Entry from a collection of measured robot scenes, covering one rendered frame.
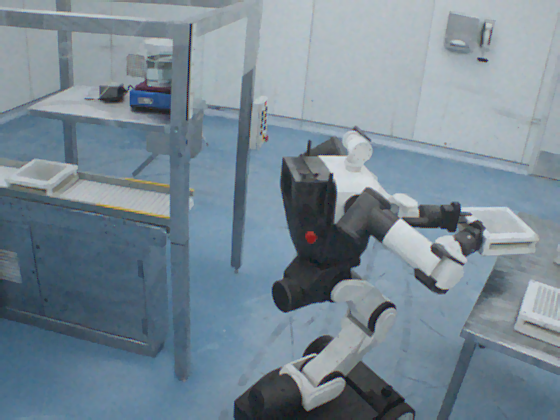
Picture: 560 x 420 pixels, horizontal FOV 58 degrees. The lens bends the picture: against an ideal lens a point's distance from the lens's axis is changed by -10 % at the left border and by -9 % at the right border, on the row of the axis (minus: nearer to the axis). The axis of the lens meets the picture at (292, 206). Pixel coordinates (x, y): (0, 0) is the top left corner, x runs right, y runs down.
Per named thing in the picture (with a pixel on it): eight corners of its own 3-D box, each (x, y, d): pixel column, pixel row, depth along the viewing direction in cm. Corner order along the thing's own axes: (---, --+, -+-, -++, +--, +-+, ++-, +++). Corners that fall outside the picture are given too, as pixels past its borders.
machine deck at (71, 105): (204, 107, 224) (204, 98, 223) (169, 136, 191) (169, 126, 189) (76, 93, 232) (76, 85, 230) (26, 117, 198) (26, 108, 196)
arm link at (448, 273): (467, 256, 165) (473, 273, 146) (447, 282, 168) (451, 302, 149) (440, 237, 166) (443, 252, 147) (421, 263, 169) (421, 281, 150)
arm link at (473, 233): (468, 215, 189) (452, 225, 182) (491, 225, 183) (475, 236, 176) (461, 245, 195) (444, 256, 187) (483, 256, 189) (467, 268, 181)
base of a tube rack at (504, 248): (534, 253, 194) (536, 247, 193) (481, 255, 189) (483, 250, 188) (502, 221, 216) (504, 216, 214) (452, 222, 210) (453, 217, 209)
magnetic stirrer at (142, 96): (195, 99, 220) (196, 78, 216) (176, 114, 201) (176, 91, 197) (151, 95, 223) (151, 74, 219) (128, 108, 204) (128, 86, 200)
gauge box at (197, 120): (202, 150, 233) (204, 105, 224) (193, 158, 224) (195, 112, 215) (155, 143, 236) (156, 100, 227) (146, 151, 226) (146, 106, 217)
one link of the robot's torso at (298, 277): (289, 321, 181) (295, 277, 173) (268, 300, 190) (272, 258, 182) (353, 298, 196) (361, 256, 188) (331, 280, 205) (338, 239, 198)
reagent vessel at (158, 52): (187, 80, 213) (189, 34, 205) (173, 89, 200) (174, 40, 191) (152, 76, 215) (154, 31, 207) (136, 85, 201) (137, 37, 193)
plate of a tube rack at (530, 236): (538, 241, 192) (540, 236, 191) (485, 244, 186) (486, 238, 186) (505, 211, 213) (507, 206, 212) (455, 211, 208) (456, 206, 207)
